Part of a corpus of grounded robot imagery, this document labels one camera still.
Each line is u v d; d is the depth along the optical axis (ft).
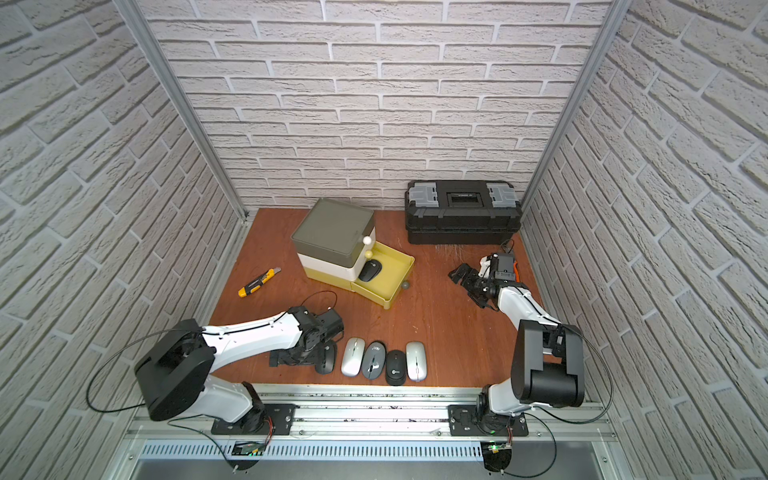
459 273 2.73
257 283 3.20
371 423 2.49
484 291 2.24
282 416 2.45
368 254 3.10
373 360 2.66
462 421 2.41
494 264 2.43
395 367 2.74
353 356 2.73
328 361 2.68
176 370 1.40
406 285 3.17
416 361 2.68
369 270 3.27
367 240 2.92
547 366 1.45
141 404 1.47
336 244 2.87
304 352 2.23
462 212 3.26
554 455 2.28
